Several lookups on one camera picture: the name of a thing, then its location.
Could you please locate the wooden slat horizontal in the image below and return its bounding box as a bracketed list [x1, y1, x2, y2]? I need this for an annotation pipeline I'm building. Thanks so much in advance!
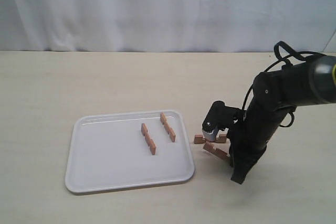
[193, 134, 227, 144]

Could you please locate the wooden slat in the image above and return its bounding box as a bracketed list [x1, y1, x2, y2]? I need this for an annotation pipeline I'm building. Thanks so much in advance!
[203, 142, 230, 163]

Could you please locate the white curtain backdrop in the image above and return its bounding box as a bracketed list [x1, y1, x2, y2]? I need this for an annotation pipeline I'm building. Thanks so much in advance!
[1, 0, 335, 52]

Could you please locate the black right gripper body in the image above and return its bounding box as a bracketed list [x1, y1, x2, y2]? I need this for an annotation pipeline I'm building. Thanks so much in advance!
[228, 101, 296, 184]

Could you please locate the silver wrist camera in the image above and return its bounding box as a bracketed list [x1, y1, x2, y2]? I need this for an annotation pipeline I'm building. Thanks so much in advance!
[202, 101, 244, 142]

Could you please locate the wooden slat vertical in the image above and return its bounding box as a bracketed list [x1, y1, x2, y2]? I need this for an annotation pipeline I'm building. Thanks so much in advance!
[160, 112, 176, 143]
[141, 123, 156, 155]

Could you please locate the white plastic tray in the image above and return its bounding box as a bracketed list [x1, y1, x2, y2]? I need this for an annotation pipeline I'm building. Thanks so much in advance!
[65, 110, 195, 194]

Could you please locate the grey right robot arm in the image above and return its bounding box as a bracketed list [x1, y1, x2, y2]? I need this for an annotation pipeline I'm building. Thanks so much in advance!
[228, 56, 335, 184]

